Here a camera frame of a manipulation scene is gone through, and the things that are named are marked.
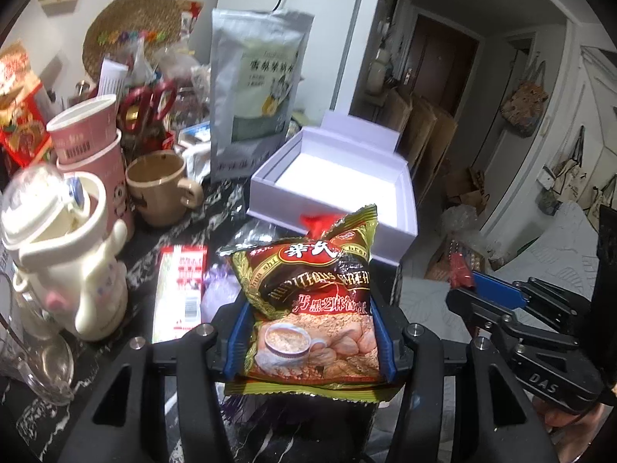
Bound red white packet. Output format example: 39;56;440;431
151;245;208;344

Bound cereal snack bag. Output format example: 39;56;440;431
227;205;394;404

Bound red snack packet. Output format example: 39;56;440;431
300;213;343;239

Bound purple sachet with tassel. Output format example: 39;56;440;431
201;264;241;323

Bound person's right hand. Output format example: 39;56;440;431
532;397;611;462

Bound hanging canvas tote bags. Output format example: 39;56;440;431
536;125;616;231

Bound beige ceramic mug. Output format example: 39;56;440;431
125;150;204;228

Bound white open gift box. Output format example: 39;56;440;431
248;111;418;265

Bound brown cardboard sheets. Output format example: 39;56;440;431
381;89;458;204

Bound hanging patterned tote bag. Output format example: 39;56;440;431
500;53;549;138

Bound glass cup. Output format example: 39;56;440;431
1;273;74;406

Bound cream bunny teapot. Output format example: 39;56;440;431
1;164;128;342

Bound pink paper cups stack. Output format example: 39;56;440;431
46;94;134;238

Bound dark wooden door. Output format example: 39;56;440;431
398;15;480;116

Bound silver tea pouch bag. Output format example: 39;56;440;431
210;8;314;182

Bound orange red snack bag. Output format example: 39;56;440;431
1;41;53;167

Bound white refrigerator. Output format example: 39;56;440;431
217;0;383;125

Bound round woven straw mat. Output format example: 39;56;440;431
82;0;181;81

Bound red handled scissors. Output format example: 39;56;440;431
118;81;177;135

